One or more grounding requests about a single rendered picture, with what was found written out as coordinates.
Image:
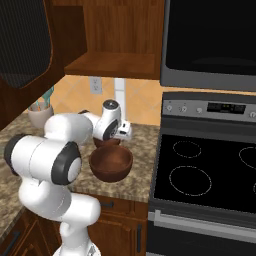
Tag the white wall outlet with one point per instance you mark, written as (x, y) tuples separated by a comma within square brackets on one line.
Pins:
[(95, 85)]

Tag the silver stove knob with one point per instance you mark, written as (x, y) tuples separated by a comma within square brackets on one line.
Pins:
[(183, 108), (199, 110), (169, 107), (252, 114)]

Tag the wooden cabinet door glass panel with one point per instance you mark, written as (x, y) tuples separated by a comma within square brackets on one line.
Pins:
[(23, 43)]

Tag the large brown wooden bowl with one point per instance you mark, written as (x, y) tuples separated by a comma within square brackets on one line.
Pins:
[(111, 165)]

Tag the wooden drawer front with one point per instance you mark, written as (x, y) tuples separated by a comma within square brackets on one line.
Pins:
[(123, 205)]

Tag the small brown wooden bowl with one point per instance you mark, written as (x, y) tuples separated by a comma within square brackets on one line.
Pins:
[(107, 143)]

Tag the wooden corner base cabinet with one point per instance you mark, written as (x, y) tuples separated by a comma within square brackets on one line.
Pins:
[(23, 235)]

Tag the black and steel stove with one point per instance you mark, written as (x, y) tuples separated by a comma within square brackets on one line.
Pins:
[(203, 173)]

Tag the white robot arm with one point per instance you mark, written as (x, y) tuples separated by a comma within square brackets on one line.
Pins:
[(43, 160)]

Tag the teal spatula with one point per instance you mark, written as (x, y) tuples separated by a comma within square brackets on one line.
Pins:
[(48, 95)]

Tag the open wooden wall cabinet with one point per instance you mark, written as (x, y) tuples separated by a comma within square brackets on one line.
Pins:
[(113, 36)]

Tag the white utensil pot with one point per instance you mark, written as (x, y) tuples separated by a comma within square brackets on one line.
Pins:
[(38, 118)]

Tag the black microwave oven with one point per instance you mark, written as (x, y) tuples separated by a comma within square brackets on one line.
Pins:
[(210, 43)]

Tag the wooden base cabinet door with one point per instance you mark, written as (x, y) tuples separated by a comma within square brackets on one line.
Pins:
[(116, 235)]

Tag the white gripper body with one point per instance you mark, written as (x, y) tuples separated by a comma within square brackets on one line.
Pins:
[(125, 135)]

